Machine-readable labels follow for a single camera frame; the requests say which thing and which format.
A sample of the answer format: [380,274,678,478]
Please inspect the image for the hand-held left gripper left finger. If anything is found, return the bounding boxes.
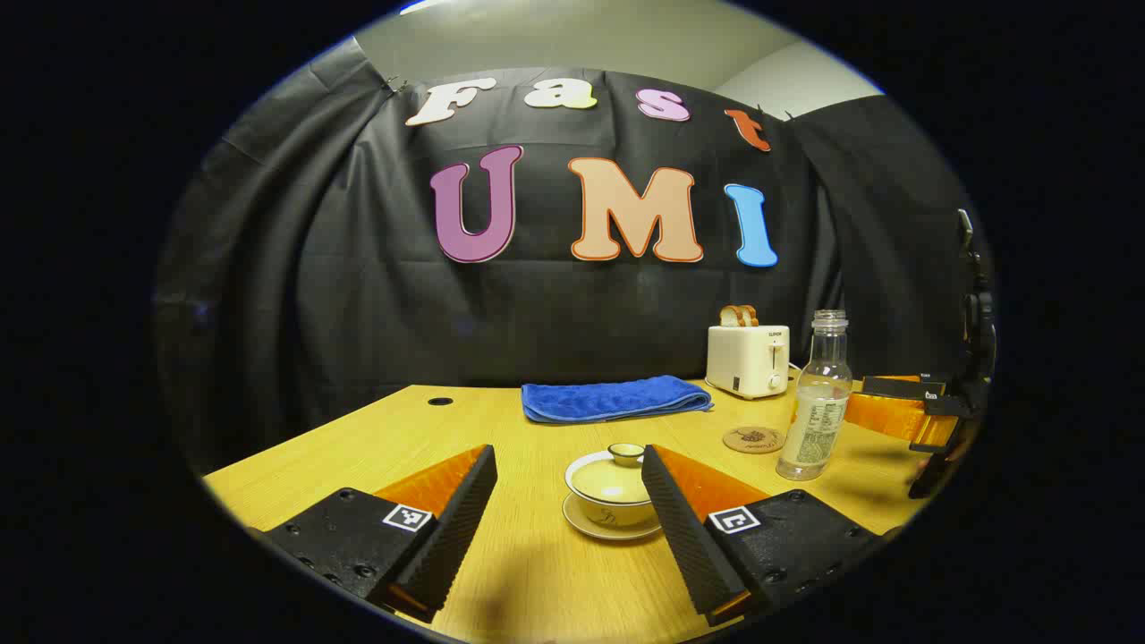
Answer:
[255,445,498,624]

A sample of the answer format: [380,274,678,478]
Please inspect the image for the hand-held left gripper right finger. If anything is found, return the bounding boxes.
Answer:
[640,445,882,627]

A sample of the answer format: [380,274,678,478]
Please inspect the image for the cream teacup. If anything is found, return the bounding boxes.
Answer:
[565,452,658,527]

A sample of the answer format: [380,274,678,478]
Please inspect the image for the clear plastic water bottle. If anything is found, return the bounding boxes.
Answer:
[776,309,853,482]

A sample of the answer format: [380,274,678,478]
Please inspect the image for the round cork coaster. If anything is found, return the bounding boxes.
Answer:
[723,426,786,454]

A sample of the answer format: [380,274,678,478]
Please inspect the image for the cream saucer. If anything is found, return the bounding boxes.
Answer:
[562,492,663,542]

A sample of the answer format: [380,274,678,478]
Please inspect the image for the white toaster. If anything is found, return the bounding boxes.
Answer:
[706,324,791,400]

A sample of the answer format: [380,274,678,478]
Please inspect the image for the folded blue towel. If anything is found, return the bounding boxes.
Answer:
[522,375,714,424]

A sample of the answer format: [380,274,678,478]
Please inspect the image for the black backdrop cloth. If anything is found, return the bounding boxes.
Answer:
[152,36,989,475]

